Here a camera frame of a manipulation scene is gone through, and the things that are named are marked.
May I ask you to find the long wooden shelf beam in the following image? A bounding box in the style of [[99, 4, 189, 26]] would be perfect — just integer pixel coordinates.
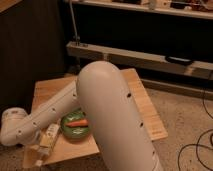
[[66, 42, 213, 79]]

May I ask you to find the orange carrot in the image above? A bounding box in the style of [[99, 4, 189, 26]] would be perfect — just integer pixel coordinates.
[[65, 119, 88, 127]]

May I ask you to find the black handle on shelf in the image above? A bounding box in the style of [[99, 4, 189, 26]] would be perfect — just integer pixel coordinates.
[[165, 56, 194, 66]]

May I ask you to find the dark cabinet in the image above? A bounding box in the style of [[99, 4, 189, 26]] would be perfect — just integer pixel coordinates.
[[0, 0, 66, 124]]

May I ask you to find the green bowl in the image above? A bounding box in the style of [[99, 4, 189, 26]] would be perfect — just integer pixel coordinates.
[[60, 109, 90, 140]]

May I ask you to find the metal stand pole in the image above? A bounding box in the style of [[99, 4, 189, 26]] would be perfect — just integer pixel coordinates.
[[69, 0, 81, 69]]

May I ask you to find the white bottle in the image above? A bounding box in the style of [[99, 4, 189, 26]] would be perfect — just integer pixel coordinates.
[[35, 123, 60, 167]]

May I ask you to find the black floor cable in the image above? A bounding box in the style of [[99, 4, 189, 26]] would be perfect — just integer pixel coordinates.
[[177, 71, 213, 171]]

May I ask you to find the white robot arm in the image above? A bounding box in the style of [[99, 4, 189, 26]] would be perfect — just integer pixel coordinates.
[[0, 61, 163, 171]]

